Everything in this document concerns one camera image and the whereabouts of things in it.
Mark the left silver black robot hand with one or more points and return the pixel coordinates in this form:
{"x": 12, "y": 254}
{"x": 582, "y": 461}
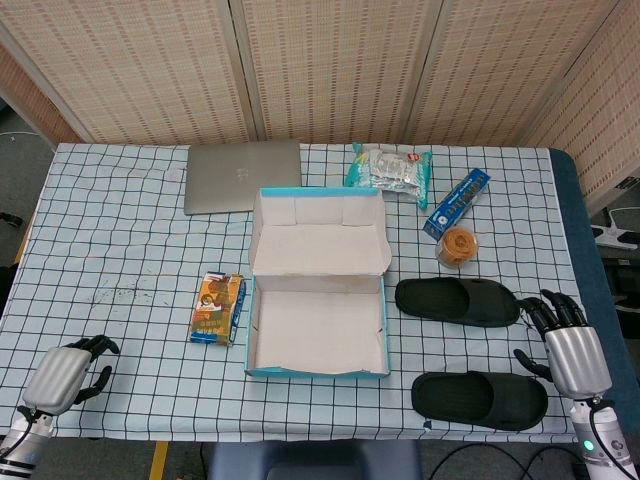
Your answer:
{"x": 55, "y": 375}

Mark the grey closed laptop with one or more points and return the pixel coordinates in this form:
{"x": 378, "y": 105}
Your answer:
{"x": 235, "y": 175}

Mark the blue checked tablecloth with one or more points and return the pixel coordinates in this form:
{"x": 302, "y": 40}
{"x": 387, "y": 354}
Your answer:
{"x": 125, "y": 250}

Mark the dark blue chair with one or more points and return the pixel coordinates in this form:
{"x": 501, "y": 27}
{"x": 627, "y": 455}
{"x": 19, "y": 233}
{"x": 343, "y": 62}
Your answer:
{"x": 315, "y": 460}

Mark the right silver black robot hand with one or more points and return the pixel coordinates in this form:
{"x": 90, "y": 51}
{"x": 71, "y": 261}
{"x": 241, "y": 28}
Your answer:
{"x": 575, "y": 355}

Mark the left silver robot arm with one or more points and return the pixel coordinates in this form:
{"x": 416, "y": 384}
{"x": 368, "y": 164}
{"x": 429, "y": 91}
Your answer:
{"x": 22, "y": 445}

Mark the black slipper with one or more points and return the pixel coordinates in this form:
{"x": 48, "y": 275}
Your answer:
{"x": 480, "y": 302}
{"x": 505, "y": 402}

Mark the clear jar with orange contents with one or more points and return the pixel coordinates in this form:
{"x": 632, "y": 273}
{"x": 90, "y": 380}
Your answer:
{"x": 456, "y": 247}

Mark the blue open shoebox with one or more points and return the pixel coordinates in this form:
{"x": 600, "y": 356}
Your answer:
{"x": 315, "y": 330}

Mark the white stand base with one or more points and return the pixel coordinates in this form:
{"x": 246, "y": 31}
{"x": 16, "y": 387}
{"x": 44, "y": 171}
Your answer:
{"x": 617, "y": 232}

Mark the teal snack bag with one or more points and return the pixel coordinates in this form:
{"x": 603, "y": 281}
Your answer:
{"x": 392, "y": 170}

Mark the long blue carton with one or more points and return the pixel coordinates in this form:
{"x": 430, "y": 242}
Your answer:
{"x": 457, "y": 200}

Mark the black equipment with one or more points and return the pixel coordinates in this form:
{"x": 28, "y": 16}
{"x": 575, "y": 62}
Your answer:
{"x": 625, "y": 285}

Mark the beige folding screen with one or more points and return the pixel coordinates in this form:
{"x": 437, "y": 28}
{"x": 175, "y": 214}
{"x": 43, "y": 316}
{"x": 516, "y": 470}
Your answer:
{"x": 325, "y": 65}

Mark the black caster wheel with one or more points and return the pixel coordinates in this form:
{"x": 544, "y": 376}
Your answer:
{"x": 10, "y": 219}

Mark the black thread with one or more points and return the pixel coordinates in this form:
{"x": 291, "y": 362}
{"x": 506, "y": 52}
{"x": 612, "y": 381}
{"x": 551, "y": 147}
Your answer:
{"x": 523, "y": 320}

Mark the dark blue padded table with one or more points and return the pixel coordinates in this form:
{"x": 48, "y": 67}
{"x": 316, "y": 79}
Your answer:
{"x": 575, "y": 215}

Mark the orange yellow snack box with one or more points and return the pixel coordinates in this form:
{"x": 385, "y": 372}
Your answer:
{"x": 215, "y": 310}

